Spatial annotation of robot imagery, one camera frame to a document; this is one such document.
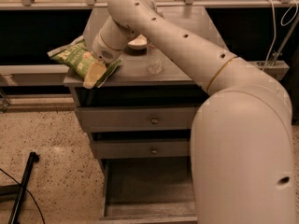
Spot green jalapeno chip bag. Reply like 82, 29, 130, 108
48, 36, 121, 88

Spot black metal stand leg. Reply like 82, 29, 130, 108
0, 152, 39, 224

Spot grey middle drawer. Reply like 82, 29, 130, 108
90, 130, 191, 159

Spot grey wooden drawer cabinet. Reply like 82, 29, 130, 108
63, 6, 237, 161

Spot white paper bowl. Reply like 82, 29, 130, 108
128, 35, 148, 50

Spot metal window railing frame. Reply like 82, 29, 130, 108
1, 0, 295, 87

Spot thin black floor cable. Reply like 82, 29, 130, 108
0, 167, 47, 224

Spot clear plastic water bottle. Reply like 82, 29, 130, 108
147, 41, 164, 75

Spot grey open bottom drawer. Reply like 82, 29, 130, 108
99, 157, 197, 224

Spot grey top drawer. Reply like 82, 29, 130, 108
75, 106, 197, 133

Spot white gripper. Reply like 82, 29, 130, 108
83, 34, 122, 89

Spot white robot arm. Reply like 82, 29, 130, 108
92, 0, 296, 224

